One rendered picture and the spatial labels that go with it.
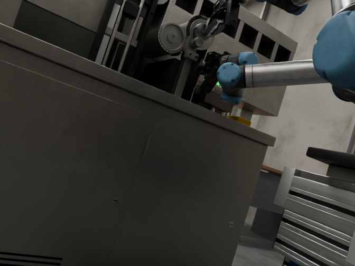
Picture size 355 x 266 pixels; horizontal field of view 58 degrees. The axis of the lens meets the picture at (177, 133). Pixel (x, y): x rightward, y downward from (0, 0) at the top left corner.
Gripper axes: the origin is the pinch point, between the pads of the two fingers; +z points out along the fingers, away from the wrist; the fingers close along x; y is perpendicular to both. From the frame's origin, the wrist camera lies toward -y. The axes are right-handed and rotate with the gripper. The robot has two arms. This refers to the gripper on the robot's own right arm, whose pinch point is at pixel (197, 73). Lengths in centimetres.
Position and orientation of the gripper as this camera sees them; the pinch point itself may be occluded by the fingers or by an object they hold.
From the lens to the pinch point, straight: 147.5
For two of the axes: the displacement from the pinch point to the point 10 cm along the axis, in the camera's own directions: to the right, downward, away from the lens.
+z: -4.7, -1.1, 8.8
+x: -8.3, -2.9, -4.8
